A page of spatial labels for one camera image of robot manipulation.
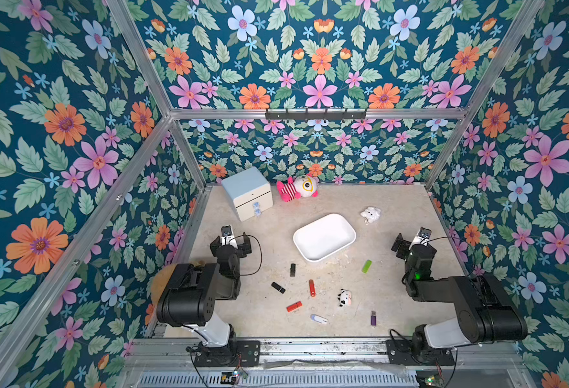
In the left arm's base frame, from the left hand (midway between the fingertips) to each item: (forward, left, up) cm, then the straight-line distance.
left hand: (232, 232), depth 92 cm
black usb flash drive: (-13, -23, -9) cm, 28 cm away
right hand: (-7, -70, 0) cm, 70 cm away
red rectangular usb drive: (-27, -22, -10) cm, 36 cm away
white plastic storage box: (+1, -37, -9) cm, 38 cm away
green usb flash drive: (-14, -51, -10) cm, 54 cm away
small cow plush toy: (-26, -40, -7) cm, 48 cm away
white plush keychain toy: (+9, -59, -6) cm, 60 cm away
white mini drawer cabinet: (+15, -7, +6) cm, 18 cm away
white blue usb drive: (-31, -30, -9) cm, 45 cm away
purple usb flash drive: (-33, -49, -9) cm, 60 cm away
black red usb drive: (-19, -17, -10) cm, 27 cm away
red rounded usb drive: (-21, -29, -9) cm, 37 cm away
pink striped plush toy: (+25, -29, -2) cm, 38 cm away
